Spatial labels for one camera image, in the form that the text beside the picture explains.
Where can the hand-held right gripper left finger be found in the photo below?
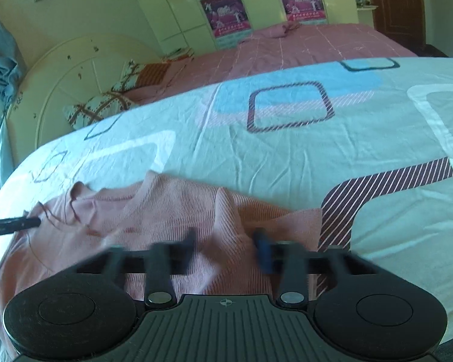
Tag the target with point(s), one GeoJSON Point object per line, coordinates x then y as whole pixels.
{"type": "Point", "coordinates": [188, 249]}

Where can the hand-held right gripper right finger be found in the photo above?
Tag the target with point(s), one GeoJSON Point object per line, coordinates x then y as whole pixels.
{"type": "Point", "coordinates": [263, 250]}

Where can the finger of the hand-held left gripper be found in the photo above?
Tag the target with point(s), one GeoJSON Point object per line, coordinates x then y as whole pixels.
{"type": "Point", "coordinates": [15, 225]}

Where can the pink sweatshirt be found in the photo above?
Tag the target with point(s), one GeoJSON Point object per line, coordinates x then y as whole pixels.
{"type": "Point", "coordinates": [166, 211]}

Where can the patterned light blue bed sheet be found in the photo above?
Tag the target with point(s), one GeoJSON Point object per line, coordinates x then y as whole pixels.
{"type": "Point", "coordinates": [287, 151]}

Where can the white brown patterned pillow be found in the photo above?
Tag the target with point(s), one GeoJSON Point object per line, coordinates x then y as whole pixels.
{"type": "Point", "coordinates": [132, 75]}
{"type": "Point", "coordinates": [98, 111]}

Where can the cream round headboard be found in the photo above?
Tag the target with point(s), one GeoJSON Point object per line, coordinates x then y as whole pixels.
{"type": "Point", "coordinates": [60, 75]}

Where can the light blue curtain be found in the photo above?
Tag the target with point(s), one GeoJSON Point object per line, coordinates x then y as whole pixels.
{"type": "Point", "coordinates": [0, 64]}

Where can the orange striped pillow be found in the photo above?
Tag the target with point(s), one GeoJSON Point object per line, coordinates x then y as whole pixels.
{"type": "Point", "coordinates": [158, 71]}

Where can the pink checked bed cover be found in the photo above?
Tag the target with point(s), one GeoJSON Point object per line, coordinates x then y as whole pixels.
{"type": "Point", "coordinates": [305, 49]}

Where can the crumpled pink cloth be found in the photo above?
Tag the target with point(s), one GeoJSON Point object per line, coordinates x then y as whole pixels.
{"type": "Point", "coordinates": [283, 30]}

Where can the cream wardrobe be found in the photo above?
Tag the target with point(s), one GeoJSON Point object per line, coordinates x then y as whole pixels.
{"type": "Point", "coordinates": [166, 3]}

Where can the brown wooden door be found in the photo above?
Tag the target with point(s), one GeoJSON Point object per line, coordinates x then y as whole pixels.
{"type": "Point", "coordinates": [400, 3]}

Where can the pink wall poster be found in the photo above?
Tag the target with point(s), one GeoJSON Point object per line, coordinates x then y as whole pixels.
{"type": "Point", "coordinates": [300, 0]}
{"type": "Point", "coordinates": [226, 11]}

